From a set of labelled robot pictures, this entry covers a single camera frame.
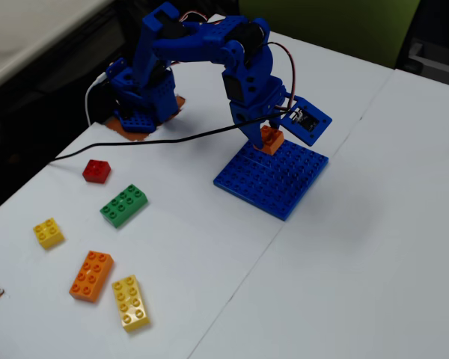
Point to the red 2x2 block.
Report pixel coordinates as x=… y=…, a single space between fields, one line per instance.
x=96 y=171

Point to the yellow 2x2 block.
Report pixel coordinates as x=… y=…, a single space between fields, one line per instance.
x=48 y=233

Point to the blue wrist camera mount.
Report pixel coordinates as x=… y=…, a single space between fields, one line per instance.
x=307 y=121

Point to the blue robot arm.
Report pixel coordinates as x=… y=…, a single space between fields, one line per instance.
x=157 y=75

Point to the brown tape under robot base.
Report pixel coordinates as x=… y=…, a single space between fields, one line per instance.
x=129 y=131

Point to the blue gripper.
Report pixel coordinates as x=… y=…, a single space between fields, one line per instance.
x=251 y=113

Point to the green 2x4 block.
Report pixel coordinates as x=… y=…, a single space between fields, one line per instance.
x=123 y=205

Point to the white background table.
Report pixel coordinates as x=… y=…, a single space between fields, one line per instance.
x=26 y=33

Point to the orange 2x4 block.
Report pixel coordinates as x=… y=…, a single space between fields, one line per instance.
x=91 y=276

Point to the grey background shelf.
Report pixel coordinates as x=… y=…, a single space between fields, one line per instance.
x=434 y=61

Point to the green chair back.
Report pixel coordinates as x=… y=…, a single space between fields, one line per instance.
x=329 y=26

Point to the yellow 2x4 block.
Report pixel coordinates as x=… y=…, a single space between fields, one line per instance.
x=130 y=303

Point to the orange 2x2 block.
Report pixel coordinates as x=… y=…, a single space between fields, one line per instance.
x=271 y=142

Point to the blue 8x8 base plate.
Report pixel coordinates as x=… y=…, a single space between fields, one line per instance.
x=271 y=181

